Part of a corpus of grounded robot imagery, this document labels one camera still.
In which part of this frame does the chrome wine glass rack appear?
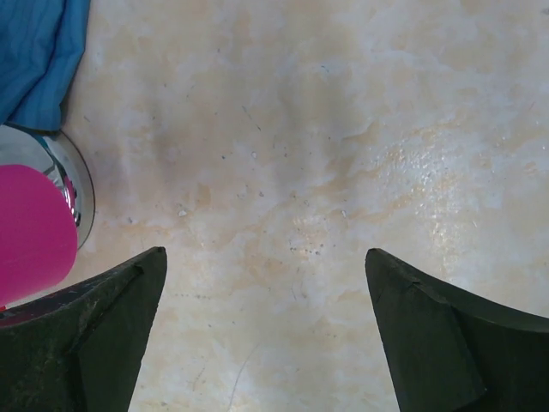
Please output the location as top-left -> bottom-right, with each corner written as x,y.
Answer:
1,124 -> 95,246

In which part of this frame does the pink wine glass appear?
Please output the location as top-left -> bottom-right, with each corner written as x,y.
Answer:
1,165 -> 77,306

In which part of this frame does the blue cloth with duck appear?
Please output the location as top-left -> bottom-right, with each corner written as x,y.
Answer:
1,0 -> 90,132

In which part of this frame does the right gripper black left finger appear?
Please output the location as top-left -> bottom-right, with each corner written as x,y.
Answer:
1,247 -> 166,411

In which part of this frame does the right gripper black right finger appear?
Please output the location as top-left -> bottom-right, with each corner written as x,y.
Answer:
365,249 -> 548,411

